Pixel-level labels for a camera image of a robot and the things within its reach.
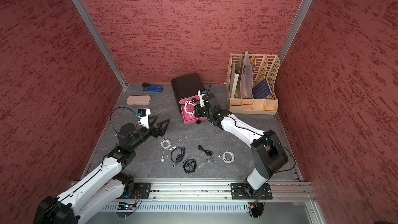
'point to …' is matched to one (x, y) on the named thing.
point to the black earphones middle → (180, 157)
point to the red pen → (223, 83)
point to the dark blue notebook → (261, 90)
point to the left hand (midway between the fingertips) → (163, 121)
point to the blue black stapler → (148, 87)
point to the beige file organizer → (264, 66)
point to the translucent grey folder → (246, 79)
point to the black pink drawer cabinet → (185, 87)
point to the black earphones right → (208, 153)
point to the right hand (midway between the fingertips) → (194, 109)
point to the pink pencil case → (138, 100)
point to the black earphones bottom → (189, 165)
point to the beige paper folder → (235, 76)
